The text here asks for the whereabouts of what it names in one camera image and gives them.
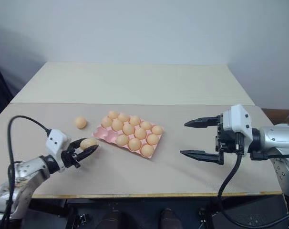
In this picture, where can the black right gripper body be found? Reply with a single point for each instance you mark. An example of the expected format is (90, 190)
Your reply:
(226, 143)

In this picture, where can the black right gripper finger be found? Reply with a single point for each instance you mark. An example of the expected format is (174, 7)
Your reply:
(201, 122)
(201, 155)

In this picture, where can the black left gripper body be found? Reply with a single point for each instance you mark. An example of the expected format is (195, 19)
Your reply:
(69, 158)

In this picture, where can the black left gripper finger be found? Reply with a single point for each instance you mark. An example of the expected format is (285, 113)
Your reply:
(75, 143)
(87, 152)

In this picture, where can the beige egg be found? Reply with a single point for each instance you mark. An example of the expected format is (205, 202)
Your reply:
(145, 125)
(88, 143)
(157, 130)
(147, 150)
(134, 144)
(128, 129)
(122, 140)
(117, 124)
(106, 121)
(134, 120)
(80, 122)
(123, 117)
(140, 133)
(152, 139)
(113, 114)

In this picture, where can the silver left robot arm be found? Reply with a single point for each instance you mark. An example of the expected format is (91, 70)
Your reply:
(27, 170)

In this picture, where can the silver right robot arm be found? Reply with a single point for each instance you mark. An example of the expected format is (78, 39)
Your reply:
(275, 138)

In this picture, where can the pink egg tray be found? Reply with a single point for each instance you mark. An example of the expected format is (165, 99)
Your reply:
(102, 135)

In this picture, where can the grey beige cardboard sheet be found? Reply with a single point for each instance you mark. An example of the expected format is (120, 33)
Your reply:
(139, 176)

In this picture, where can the small black metal clamp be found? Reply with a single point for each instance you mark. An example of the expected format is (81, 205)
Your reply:
(201, 215)
(83, 218)

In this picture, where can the dark brown rounded shape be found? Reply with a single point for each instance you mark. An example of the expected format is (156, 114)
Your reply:
(113, 219)
(169, 218)

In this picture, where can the light beige cardboard sheet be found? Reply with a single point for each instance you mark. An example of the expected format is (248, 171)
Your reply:
(125, 83)

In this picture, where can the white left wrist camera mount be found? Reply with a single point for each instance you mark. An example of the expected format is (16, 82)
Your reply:
(55, 140)

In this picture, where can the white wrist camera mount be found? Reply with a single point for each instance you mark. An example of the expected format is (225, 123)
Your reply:
(55, 140)
(237, 117)

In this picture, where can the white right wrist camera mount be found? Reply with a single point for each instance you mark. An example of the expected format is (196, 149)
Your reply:
(237, 117)

